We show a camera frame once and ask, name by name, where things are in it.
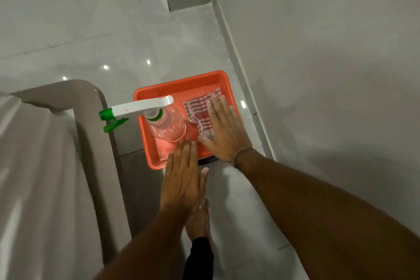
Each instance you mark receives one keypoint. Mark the person's left little finger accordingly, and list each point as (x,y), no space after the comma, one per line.
(169,163)

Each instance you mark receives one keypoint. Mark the person's right little finger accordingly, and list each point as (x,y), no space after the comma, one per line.
(234,117)

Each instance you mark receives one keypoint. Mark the person's left hand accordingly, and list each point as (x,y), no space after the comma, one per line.
(182,184)

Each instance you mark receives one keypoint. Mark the person's right hand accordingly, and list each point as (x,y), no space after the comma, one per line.
(226,137)

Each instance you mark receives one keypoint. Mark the beige upholstered furniture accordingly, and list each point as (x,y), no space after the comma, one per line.
(49,174)

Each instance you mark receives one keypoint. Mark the orange plastic tray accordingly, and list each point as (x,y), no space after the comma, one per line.
(183,88)

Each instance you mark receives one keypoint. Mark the person's right forearm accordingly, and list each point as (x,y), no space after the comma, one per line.
(328,224)

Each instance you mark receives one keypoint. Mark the person's bare foot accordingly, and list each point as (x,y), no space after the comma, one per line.
(198,222)

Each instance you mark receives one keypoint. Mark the black base under tray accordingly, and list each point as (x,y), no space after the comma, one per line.
(208,160)

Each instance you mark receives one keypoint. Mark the person's right thumb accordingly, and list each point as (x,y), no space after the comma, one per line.
(205,141)

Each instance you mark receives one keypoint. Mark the person's black trouser leg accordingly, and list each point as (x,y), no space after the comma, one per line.
(199,260)

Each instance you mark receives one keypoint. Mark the person's right middle finger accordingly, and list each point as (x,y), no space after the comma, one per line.
(219,109)

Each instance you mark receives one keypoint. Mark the person's left forearm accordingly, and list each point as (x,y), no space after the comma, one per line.
(147,247)

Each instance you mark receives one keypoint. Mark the clear spray bottle green nozzle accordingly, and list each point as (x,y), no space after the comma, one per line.
(164,122)

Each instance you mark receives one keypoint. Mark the red white striped cloth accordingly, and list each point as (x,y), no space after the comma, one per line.
(197,112)

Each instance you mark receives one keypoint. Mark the person's left thumb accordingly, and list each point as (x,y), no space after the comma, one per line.
(204,180)

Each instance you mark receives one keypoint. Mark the person's left middle finger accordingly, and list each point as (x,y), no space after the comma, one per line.
(186,155)

